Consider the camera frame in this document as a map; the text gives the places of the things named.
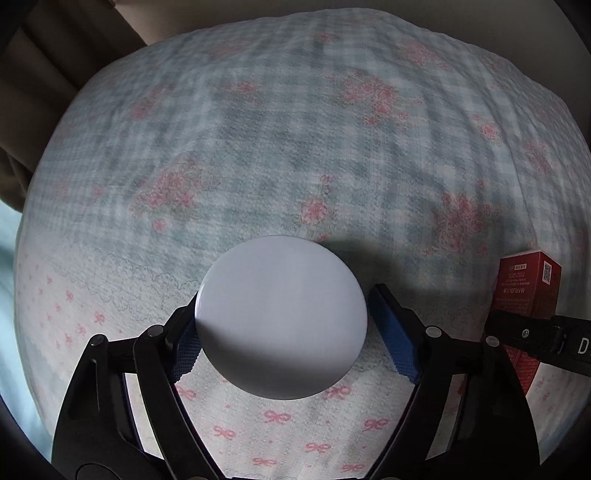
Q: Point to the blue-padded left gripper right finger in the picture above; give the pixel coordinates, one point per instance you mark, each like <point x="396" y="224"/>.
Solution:
<point x="494" y="437"/>

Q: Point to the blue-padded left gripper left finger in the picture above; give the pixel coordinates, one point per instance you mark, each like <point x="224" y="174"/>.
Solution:
<point x="96" y="435"/>

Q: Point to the red small carton box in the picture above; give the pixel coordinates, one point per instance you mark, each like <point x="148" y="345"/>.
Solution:
<point x="528" y="284"/>

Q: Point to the white-lid green jar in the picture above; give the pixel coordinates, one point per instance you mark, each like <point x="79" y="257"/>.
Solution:
<point x="281" y="317"/>

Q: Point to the light blue hanging cloth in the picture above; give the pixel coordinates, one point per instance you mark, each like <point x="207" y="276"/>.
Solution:
<point x="14" y="389"/>

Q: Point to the patterned bed sheet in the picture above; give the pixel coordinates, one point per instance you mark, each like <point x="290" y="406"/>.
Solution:
<point x="418" y="159"/>

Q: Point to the right brown curtain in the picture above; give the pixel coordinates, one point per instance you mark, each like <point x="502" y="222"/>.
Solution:
<point x="49" y="50"/>

